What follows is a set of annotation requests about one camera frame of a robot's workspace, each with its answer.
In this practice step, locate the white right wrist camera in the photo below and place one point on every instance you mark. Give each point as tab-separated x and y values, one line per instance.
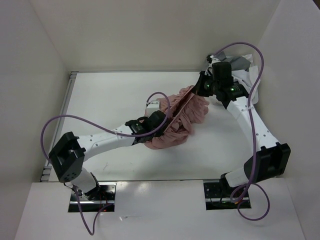
209	58

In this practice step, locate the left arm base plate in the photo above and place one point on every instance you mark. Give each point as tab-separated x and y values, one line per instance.
104	199

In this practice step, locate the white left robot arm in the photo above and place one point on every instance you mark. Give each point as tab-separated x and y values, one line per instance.
71	151

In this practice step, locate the pink pleated skirt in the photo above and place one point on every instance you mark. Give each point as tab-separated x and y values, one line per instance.
186	109

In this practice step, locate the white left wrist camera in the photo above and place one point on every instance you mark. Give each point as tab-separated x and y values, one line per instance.
151	107

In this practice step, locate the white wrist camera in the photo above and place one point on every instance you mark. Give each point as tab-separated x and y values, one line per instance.
209	58
151	107

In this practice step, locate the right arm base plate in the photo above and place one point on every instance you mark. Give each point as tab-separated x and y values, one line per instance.
217	198

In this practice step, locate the grey crumpled skirt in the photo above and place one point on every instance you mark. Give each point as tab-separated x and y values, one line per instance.
237	63

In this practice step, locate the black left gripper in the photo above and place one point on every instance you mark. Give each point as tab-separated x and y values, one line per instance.
144	117

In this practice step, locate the white crumpled skirt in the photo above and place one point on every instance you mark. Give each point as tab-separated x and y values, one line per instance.
246	78

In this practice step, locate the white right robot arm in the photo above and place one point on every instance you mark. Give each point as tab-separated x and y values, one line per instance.
270	157

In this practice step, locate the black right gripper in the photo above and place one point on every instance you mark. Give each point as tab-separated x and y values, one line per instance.
198	89

